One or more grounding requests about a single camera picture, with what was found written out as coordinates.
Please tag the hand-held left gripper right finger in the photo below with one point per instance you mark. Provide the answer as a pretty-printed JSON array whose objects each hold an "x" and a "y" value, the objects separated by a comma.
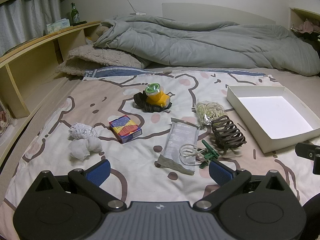
[{"x": 220, "y": 172}]

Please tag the white cardboard box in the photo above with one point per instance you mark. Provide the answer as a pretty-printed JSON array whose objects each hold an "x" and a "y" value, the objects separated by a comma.
[{"x": 275, "y": 115}]

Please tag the brown hair claw clip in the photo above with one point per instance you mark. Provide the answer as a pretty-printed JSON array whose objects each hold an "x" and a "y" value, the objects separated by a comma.
[{"x": 228, "y": 133}]

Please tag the boxed plush toy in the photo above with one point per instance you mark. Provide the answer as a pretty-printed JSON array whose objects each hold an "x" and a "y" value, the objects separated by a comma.
[{"x": 4, "y": 120}]

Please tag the beige fuzzy blanket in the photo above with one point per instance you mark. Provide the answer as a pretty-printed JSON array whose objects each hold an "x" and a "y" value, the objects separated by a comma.
[{"x": 100, "y": 58}]

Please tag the white wall cabinet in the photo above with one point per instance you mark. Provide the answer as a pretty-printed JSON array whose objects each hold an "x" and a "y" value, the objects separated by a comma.
[{"x": 293, "y": 17}]

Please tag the wooden bedside shelf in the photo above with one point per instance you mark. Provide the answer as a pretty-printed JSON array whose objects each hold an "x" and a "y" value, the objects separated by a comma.
[{"x": 30, "y": 62}]

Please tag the green clothespin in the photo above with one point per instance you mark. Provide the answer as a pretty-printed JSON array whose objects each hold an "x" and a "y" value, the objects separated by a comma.
[{"x": 210, "y": 152}]

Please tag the white power adapter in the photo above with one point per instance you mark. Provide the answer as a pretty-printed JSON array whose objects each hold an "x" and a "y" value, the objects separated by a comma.
[{"x": 138, "y": 13}]

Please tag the printed cartoon bed sheet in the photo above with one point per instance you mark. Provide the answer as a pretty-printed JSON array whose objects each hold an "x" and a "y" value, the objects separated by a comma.
[{"x": 75, "y": 100}]

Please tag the grey duvet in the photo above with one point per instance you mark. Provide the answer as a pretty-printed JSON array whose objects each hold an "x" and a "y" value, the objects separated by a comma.
[{"x": 200, "y": 45}]

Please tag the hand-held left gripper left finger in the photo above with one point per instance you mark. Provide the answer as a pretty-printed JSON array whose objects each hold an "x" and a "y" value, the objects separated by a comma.
[{"x": 98, "y": 171}]

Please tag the white headboard panel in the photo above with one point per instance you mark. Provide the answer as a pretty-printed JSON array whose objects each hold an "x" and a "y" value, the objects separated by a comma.
[{"x": 212, "y": 12}]

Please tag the grey face mask packet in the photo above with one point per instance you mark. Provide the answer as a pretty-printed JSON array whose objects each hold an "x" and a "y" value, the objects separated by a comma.
[{"x": 176, "y": 140}]

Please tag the grey curtain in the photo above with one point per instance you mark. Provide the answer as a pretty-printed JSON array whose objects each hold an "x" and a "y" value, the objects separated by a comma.
[{"x": 25, "y": 20}]

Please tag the clear bag of rubber bands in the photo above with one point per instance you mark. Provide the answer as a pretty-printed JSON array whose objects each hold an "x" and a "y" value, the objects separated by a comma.
[{"x": 210, "y": 112}]

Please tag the tissue pack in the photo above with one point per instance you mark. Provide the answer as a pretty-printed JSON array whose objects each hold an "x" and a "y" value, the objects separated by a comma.
[{"x": 58, "y": 25}]

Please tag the green glass bottle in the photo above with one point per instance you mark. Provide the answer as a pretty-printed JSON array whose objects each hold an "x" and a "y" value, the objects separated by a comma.
[{"x": 74, "y": 16}]

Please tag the pink cloth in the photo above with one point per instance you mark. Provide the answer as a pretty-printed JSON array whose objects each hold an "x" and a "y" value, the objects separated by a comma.
[{"x": 307, "y": 26}]

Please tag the colourful playing card box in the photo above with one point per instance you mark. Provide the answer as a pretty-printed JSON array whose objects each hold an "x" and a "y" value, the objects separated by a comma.
[{"x": 125, "y": 128}]

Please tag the plain white sock ball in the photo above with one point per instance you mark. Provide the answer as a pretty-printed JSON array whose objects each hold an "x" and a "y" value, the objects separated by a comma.
[{"x": 83, "y": 148}]

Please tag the patterned white sock ball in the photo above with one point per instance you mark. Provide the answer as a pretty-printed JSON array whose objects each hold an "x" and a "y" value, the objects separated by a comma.
[{"x": 81, "y": 130}]

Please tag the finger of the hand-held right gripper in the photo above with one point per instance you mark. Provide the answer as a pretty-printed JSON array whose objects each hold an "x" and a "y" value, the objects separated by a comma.
[{"x": 306, "y": 151}]

